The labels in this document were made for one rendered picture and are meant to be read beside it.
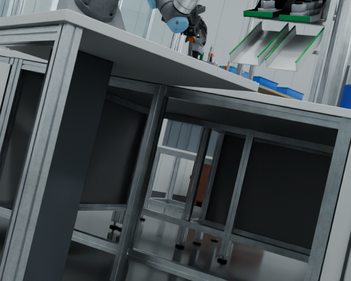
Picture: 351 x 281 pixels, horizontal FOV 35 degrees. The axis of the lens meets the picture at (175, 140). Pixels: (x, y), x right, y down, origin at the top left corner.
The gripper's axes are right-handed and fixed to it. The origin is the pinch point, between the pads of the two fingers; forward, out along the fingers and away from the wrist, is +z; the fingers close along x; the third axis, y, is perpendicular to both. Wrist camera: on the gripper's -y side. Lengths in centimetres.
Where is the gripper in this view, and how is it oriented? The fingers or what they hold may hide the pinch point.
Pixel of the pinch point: (198, 41)
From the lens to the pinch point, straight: 244.2
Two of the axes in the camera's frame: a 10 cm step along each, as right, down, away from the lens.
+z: 1.9, 6.5, 7.4
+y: -4.1, 7.4, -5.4
